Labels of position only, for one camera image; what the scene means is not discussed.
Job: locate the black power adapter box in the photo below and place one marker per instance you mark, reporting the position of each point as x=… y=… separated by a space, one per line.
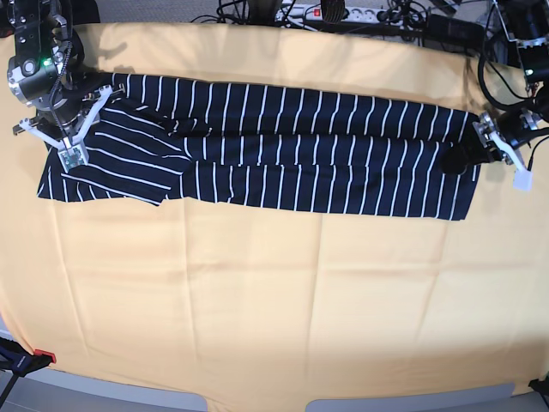
x=453 y=31

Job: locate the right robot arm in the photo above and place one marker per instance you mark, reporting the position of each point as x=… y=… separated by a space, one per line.
x=46 y=73

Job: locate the blue red bar clamp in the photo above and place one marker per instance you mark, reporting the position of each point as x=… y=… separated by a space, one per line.
x=16 y=359

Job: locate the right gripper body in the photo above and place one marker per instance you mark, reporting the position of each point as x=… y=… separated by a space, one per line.
x=66 y=116

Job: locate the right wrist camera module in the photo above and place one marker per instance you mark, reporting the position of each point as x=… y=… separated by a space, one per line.
x=73 y=157

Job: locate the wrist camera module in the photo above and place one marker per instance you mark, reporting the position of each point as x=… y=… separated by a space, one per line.
x=73 y=157
x=523 y=179

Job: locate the yellow table cloth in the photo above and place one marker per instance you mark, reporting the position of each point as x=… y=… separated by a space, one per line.
x=268 y=310

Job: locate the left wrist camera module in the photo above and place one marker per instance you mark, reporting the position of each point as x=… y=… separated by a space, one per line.
x=523 y=179

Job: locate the black clamp right corner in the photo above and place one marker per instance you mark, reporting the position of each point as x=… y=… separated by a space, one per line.
x=540 y=386

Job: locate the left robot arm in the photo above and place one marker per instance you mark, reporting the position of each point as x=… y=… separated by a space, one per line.
x=524 y=28

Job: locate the white power strip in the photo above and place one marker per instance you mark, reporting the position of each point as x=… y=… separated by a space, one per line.
x=312 y=13

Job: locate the navy white striped T-shirt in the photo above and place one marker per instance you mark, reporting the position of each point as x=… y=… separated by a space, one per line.
x=271 y=147

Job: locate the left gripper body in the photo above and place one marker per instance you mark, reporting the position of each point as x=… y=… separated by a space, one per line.
x=518 y=127

